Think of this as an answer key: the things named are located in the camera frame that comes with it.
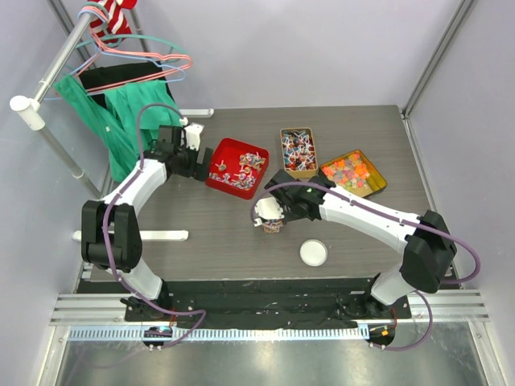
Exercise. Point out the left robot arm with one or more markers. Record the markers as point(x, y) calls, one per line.
point(110, 235)

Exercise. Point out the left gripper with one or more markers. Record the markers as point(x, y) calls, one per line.
point(201, 170)

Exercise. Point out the white round jar lid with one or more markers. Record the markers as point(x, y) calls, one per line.
point(313, 253)

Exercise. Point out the red square candy box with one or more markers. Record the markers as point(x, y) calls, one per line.
point(237, 168)

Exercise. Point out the pink clothes hanger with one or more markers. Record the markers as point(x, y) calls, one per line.
point(99, 59)

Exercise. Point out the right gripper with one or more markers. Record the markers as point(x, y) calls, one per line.
point(287, 215)

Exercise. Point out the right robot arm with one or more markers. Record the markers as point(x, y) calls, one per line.
point(421, 240)

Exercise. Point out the white flat bar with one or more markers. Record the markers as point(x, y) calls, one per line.
point(146, 236)

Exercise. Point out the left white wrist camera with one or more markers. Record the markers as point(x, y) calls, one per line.
point(190, 137)

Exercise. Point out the white rack foot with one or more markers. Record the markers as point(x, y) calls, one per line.
point(200, 113)

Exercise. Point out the gold rectangular tin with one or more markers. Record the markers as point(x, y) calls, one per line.
point(298, 152)

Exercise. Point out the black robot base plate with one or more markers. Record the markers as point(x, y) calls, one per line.
point(267, 303)

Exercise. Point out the red white striped garment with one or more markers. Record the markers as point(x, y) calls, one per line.
point(116, 22)

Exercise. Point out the green clothes hanger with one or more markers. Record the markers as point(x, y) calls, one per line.
point(137, 46)

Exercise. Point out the black garment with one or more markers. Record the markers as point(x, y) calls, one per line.
point(104, 76)

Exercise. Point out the green cloth garment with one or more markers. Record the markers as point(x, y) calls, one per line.
point(115, 123)

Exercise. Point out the clear plastic round jar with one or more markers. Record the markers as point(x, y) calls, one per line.
point(272, 226)

